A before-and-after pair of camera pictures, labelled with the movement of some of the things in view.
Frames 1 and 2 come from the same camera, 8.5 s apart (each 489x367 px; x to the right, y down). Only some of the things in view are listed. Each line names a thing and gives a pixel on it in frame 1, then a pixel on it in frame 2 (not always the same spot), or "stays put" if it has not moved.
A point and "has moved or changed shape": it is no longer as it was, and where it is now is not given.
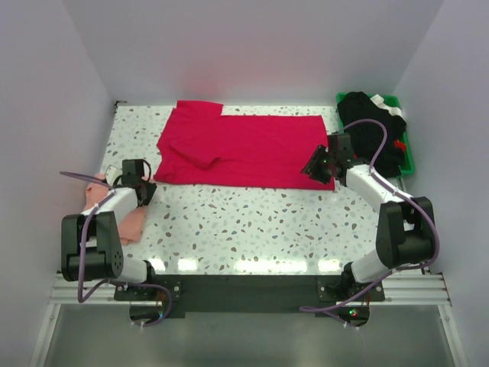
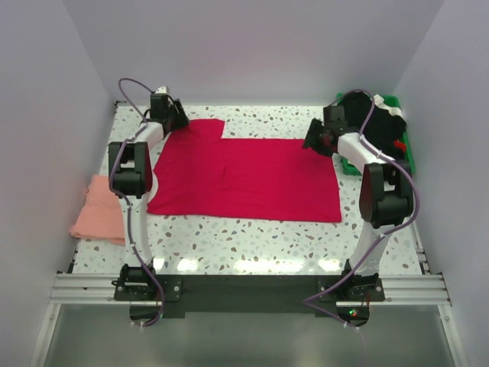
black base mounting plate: [250, 293] stays put
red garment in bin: [399, 144] stays put
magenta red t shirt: [199, 147] has moved or changed shape
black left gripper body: [150, 189] → [176, 115]
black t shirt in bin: [367, 138] stays put
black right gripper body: [320, 165] → [315, 138]
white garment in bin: [379, 101] stays put
